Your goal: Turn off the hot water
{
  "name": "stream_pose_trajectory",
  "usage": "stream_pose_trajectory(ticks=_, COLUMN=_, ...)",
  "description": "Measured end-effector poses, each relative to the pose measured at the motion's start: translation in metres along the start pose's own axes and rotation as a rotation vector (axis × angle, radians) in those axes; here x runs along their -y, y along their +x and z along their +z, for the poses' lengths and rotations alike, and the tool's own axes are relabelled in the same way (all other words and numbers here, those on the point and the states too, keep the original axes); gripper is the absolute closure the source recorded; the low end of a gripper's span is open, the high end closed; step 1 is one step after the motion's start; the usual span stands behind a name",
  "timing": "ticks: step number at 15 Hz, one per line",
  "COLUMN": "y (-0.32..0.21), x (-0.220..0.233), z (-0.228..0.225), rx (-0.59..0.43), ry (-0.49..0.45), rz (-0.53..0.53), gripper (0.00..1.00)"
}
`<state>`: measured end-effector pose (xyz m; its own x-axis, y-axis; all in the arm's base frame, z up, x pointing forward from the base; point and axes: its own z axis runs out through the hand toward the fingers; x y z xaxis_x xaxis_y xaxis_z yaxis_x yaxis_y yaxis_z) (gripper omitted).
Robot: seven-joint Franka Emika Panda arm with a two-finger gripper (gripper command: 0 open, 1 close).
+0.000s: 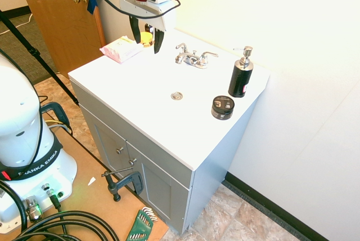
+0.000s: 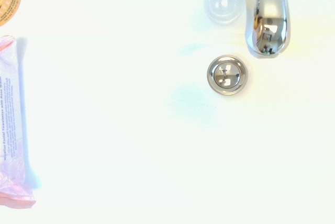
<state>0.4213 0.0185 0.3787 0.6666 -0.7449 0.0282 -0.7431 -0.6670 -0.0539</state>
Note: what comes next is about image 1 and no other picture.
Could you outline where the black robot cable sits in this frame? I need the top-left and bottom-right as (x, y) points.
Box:
(0, 180), (121, 241)

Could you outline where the black round cosmetic jar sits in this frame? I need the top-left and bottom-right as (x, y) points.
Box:
(210, 95), (236, 121)

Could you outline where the black soap pump bottle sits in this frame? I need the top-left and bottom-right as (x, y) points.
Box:
(227, 46), (255, 99)

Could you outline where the chrome cold water handle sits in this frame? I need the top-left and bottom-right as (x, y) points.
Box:
(200, 51), (219, 62)

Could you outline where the brown wooden door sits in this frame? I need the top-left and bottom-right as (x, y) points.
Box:
(13, 0), (107, 79)

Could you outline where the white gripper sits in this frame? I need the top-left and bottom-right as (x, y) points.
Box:
(118, 0), (177, 55)

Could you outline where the green hex key set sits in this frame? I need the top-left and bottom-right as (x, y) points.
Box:
(124, 207), (159, 241)

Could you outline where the black tripod leg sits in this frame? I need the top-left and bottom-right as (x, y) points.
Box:
(0, 9), (80, 107)

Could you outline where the chrome two-handle faucet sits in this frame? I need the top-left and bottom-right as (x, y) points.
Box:
(174, 43), (219, 70)

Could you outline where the wooden base board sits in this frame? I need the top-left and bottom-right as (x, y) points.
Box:
(0, 126), (169, 241)

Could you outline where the grey vanity cabinet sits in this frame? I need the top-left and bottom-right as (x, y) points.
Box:
(69, 78), (257, 235)

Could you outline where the black C-clamp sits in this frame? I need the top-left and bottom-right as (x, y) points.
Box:
(101, 166), (145, 202)

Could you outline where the white vanity sink top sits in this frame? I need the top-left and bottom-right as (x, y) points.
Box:
(67, 28), (271, 172)

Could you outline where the white wipes packet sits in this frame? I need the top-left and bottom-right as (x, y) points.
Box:
(100, 35), (145, 64)

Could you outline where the yellow lidded jar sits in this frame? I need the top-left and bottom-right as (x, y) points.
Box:
(139, 32), (155, 48)

